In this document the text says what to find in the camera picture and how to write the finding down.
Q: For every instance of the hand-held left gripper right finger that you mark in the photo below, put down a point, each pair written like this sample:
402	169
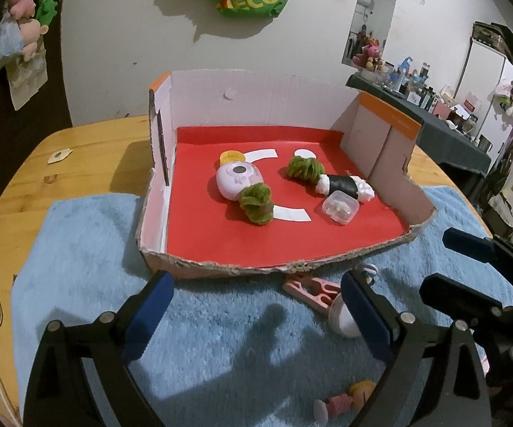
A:
365	316

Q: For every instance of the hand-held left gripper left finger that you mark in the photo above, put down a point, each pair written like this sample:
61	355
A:
149	313

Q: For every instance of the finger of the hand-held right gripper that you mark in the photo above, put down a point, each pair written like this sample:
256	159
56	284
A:
456	296
469	244

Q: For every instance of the pink clothespin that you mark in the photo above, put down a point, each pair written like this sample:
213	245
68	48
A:
312	291

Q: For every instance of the cardboard box with red bottom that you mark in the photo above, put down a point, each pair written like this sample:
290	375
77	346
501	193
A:
216	240

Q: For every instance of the clear square container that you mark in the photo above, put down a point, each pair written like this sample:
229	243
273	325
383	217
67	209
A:
340	204

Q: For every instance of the black and white sushi toy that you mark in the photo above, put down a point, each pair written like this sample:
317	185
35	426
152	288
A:
347	185

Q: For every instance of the green fuzzy scrunchie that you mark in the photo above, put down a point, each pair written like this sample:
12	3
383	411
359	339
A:
256	202
305	168

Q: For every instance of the pink round handheld device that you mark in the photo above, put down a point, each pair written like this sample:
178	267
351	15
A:
236	180

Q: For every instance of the small yellow-faced figure toy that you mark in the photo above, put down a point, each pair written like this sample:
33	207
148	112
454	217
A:
362	391

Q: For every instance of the light blue towel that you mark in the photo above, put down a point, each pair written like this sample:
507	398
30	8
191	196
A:
83	253

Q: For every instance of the small pink and white toy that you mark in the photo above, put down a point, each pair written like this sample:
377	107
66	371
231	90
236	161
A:
336	404

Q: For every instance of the side table with dark cloth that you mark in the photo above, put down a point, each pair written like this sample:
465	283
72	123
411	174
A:
452	142

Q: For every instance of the row of bottles and boxes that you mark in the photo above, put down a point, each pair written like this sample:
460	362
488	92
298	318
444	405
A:
420	84

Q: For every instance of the white refrigerator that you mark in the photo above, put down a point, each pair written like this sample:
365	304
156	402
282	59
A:
487	75

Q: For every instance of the small yellow round toy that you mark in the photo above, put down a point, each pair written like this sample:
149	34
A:
231	156

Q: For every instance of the small wooden chip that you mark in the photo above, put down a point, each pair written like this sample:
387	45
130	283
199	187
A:
58	155

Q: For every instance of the dark bag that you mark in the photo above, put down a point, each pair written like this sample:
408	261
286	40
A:
500	35

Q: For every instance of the pink dragon plush toy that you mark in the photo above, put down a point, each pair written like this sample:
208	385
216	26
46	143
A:
368	53

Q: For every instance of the pale pink plush toy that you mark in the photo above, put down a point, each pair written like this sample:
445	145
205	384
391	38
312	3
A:
29	38

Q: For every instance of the clear plastic bag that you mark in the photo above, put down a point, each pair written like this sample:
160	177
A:
3	44

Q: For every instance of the green plush toy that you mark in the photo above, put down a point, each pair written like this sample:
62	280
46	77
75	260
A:
46	9

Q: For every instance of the wall mirror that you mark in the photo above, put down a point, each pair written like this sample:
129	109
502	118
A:
372	9

